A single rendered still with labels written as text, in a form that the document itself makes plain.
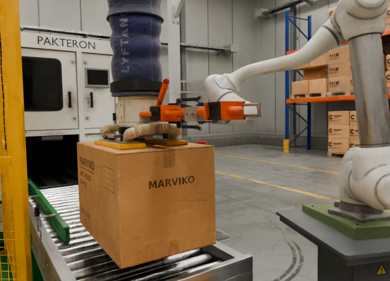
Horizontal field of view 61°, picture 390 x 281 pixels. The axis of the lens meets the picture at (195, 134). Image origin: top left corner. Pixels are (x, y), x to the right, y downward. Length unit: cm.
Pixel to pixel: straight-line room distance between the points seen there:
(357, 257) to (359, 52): 66
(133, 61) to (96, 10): 936
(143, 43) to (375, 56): 83
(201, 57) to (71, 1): 450
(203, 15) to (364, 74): 1123
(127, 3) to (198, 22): 1078
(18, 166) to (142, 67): 79
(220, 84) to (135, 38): 39
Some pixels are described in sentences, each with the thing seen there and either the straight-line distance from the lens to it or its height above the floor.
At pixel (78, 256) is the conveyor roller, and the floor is 54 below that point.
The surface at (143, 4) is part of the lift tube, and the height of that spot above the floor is 163.
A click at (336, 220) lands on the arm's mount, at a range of 140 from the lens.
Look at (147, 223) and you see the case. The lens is 122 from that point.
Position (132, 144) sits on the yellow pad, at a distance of 125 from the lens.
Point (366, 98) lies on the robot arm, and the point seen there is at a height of 124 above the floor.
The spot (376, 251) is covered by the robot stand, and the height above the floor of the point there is 75.
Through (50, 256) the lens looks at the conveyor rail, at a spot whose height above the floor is 59.
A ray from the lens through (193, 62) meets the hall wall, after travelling 1174.
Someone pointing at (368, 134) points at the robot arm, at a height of 112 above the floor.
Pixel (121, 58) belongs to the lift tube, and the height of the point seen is 142.
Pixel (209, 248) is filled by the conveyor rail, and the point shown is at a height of 57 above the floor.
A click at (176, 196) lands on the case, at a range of 125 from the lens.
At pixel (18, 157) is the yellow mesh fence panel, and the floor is 101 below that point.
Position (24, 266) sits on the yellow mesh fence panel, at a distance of 189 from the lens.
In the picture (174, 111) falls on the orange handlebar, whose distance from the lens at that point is 109.
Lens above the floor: 120
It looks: 4 degrees down
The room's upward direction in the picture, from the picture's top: 1 degrees counter-clockwise
